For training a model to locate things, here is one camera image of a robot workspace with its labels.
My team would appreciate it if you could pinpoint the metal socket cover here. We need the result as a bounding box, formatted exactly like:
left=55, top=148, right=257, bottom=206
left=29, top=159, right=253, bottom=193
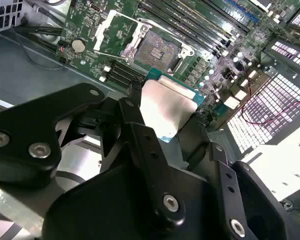
left=92, top=9, right=151, bottom=63

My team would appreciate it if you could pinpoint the silver topped CPU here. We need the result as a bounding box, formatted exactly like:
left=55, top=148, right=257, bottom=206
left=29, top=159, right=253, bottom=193
left=139, top=67, right=206, bottom=144

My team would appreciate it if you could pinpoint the metal wire locking lever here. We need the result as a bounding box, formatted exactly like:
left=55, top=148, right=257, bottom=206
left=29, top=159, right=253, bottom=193
left=136, top=17, right=185, bottom=42

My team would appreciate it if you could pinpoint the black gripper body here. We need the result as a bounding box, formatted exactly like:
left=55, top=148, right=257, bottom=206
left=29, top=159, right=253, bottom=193
left=42, top=159, right=227, bottom=240

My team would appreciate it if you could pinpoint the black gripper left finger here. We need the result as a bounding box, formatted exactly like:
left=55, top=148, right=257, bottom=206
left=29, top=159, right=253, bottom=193
left=0, top=82, right=186, bottom=229

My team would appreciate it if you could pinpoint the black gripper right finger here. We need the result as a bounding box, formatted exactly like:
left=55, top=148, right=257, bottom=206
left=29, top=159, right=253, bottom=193
left=177, top=111, right=300, bottom=240

